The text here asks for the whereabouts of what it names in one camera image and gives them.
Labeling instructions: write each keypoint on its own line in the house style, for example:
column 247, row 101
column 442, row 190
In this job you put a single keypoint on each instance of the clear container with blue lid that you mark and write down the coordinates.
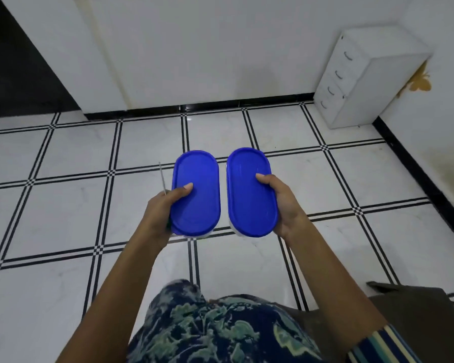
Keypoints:
column 196, row 192

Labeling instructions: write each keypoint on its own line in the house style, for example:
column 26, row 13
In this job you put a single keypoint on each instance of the person's right forearm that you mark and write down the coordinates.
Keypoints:
column 333, row 287

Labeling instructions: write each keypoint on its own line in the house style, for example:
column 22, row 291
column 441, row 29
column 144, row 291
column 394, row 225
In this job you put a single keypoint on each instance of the dark brown wicker table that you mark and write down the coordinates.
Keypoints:
column 420, row 321

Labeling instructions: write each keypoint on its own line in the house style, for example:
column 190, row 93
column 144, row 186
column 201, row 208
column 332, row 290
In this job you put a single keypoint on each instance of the dark door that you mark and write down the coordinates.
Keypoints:
column 19, row 64

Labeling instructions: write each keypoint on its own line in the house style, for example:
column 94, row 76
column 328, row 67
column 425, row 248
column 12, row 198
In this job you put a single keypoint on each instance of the yellow butterfly wall sticker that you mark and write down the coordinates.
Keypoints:
column 420, row 81

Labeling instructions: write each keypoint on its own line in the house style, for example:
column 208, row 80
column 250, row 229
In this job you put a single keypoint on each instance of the blue floral dress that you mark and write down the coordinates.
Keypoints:
column 219, row 328

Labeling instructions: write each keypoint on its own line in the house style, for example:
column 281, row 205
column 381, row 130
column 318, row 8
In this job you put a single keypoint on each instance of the person's left forearm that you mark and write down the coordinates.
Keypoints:
column 109, row 306

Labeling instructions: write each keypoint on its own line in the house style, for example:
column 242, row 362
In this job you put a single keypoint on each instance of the person's left hand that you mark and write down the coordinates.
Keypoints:
column 159, row 215

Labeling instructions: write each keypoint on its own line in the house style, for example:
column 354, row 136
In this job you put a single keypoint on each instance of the person's right hand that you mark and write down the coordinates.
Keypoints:
column 287, row 207

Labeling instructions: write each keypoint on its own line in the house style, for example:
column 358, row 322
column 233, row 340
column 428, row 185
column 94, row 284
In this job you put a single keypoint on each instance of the striped right sleeve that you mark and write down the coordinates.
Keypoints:
column 386, row 345

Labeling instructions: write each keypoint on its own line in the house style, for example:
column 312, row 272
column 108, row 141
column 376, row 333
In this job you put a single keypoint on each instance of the white drawer cabinet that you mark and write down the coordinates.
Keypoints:
column 378, row 83

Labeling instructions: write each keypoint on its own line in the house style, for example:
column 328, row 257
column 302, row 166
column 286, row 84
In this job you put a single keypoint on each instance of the labelled container with blue lid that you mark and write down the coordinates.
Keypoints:
column 249, row 192

